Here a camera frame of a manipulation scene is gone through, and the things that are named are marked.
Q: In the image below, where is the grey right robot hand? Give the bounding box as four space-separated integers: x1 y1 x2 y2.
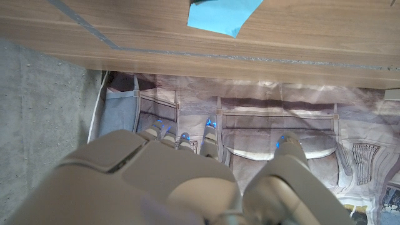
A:
6 116 357 225

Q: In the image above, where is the blue sticky note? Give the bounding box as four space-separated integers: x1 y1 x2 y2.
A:
186 0 265 39

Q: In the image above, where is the white power box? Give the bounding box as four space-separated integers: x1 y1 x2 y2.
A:
383 88 400 101

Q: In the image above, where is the printed sofa room backdrop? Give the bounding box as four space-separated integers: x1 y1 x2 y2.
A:
96 71 400 225

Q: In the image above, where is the white backdrop frame pole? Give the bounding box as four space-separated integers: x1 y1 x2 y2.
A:
86 70 109 144

